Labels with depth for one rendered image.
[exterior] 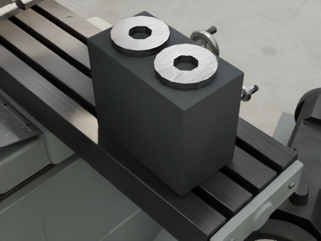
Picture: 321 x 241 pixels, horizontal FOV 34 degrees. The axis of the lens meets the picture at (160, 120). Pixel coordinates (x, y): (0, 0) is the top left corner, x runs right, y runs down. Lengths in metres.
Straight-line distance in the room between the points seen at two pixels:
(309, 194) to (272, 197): 0.47
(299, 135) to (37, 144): 0.74
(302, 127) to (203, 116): 0.82
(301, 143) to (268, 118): 0.92
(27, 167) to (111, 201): 0.35
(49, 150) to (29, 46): 0.23
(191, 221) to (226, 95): 0.20
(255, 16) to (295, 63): 0.45
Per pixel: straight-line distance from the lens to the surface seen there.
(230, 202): 0.82
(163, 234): 1.72
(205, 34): 1.57
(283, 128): 1.78
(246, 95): 1.62
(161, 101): 0.71
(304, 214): 1.30
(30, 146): 1.08
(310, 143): 1.48
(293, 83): 2.60
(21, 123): 1.07
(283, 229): 1.28
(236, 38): 2.84
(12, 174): 1.10
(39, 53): 1.12
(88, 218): 1.37
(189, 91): 0.71
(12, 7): 1.25
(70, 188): 1.23
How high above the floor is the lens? 1.63
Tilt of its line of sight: 44 degrees down
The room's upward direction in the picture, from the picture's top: 1 degrees counter-clockwise
